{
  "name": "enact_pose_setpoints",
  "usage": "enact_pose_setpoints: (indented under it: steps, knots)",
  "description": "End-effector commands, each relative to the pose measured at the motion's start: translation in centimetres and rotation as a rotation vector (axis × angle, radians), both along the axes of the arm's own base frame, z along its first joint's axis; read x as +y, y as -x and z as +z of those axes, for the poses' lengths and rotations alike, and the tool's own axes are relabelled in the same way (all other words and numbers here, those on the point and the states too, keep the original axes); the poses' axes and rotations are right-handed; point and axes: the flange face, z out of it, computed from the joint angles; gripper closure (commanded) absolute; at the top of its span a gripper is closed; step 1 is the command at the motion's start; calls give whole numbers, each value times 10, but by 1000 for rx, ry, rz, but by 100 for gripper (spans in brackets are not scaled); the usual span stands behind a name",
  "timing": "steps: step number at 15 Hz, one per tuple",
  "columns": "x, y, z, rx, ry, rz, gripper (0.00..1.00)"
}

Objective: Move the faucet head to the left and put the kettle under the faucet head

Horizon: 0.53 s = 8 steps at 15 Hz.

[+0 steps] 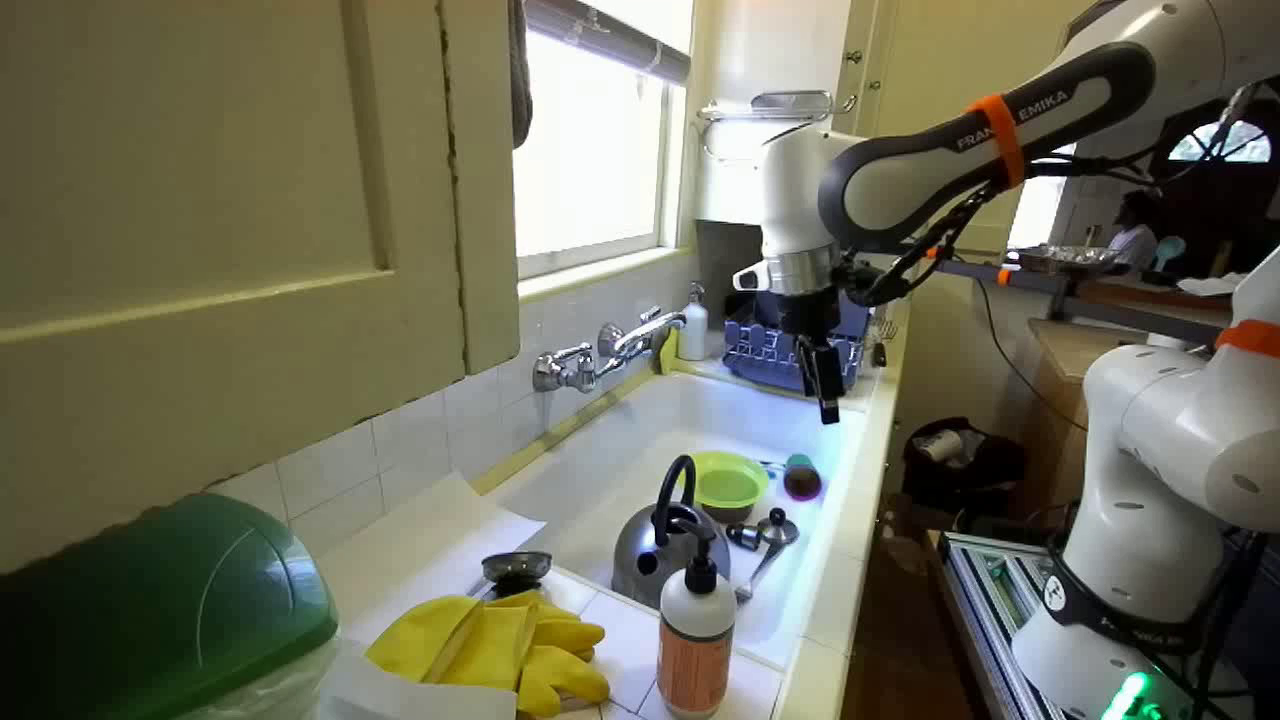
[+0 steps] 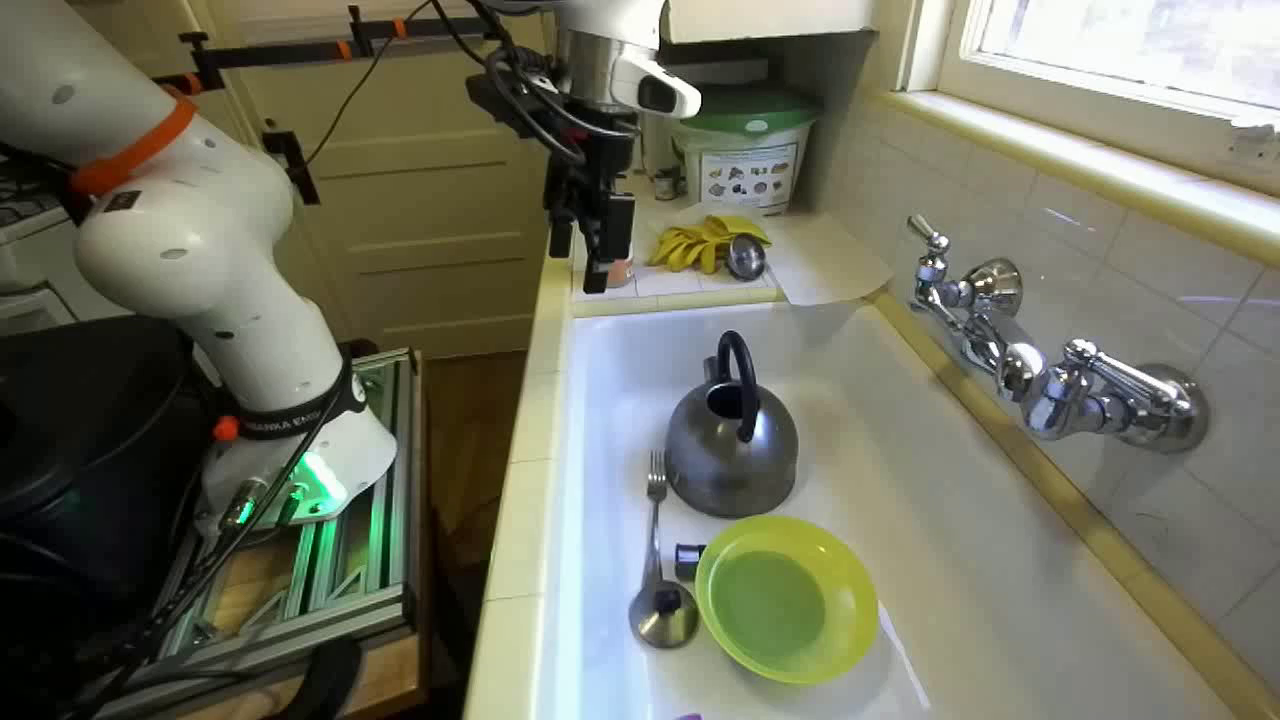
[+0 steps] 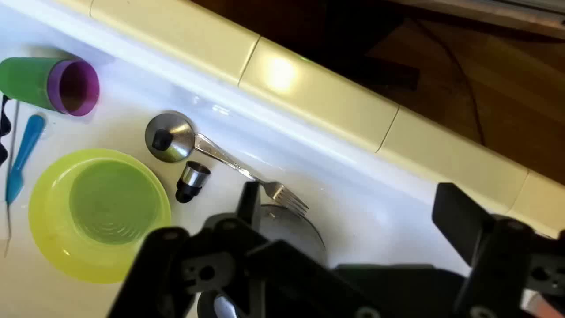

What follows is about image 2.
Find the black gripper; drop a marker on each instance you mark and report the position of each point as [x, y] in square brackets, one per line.
[588, 167]

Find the chrome wall faucet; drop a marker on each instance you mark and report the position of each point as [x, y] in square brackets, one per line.
[1120, 400]

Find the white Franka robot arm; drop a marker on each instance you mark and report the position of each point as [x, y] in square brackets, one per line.
[203, 252]

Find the cream panelled door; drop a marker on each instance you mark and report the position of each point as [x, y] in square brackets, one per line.
[425, 241]

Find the metal sink strainer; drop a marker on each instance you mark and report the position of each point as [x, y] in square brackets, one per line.
[746, 260]

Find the white bin with green lid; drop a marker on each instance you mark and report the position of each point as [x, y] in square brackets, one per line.
[746, 167]

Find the white counter mat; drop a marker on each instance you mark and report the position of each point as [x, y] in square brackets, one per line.
[827, 260]

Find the white cabinet door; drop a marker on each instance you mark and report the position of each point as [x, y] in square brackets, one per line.
[773, 17]

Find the small black item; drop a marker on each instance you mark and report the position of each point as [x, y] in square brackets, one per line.
[690, 562]

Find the black clamp bar with orange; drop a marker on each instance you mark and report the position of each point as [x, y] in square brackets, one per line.
[293, 48]

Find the yellow-green plastic bowl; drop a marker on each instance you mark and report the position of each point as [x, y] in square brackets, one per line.
[784, 604]

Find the white sink basin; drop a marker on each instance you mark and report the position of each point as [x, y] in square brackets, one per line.
[923, 535]

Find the small purple cup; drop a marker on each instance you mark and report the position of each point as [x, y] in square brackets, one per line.
[684, 716]

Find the large black container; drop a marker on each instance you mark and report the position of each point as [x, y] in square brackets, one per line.
[93, 442]

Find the white stove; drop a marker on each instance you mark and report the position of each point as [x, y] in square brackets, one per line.
[32, 267]

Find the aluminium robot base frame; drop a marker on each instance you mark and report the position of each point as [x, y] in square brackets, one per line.
[363, 562]

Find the window with cream frame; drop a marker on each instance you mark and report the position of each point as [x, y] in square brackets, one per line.
[1132, 46]

